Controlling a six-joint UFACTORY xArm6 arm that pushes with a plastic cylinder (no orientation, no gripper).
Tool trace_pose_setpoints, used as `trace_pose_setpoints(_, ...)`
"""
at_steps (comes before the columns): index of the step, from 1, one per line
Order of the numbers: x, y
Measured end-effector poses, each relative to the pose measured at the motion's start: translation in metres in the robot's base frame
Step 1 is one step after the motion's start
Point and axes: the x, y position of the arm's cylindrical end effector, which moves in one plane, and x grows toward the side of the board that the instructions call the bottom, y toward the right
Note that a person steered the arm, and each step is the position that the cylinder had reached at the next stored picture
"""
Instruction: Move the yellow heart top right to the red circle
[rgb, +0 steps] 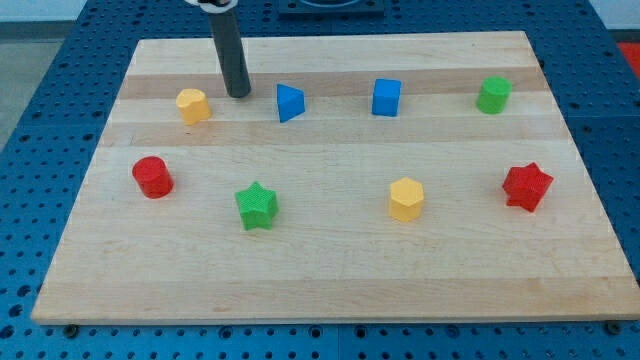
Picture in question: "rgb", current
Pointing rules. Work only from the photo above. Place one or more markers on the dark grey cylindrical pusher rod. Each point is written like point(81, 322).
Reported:
point(230, 52)

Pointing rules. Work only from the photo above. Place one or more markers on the yellow heart block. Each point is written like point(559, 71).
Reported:
point(193, 106)

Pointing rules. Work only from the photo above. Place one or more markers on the white collar on rod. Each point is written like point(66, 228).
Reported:
point(214, 6)

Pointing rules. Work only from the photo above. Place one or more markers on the blue triangle block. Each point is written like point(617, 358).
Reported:
point(290, 102)

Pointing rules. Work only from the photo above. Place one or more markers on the red cylinder block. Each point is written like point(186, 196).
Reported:
point(153, 177)

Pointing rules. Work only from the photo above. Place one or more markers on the blue cube block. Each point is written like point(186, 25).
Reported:
point(386, 97)

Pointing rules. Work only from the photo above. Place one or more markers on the green star block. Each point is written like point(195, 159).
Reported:
point(257, 206)

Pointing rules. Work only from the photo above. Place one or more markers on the wooden board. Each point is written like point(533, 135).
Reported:
point(334, 254)

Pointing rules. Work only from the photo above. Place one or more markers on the yellow hexagon block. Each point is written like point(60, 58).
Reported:
point(406, 199)

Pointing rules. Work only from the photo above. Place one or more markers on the green cylinder block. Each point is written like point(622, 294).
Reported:
point(493, 95)

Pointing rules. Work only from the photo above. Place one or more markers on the red star block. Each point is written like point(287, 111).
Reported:
point(525, 186)

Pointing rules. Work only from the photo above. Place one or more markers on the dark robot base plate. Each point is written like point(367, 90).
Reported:
point(295, 8)

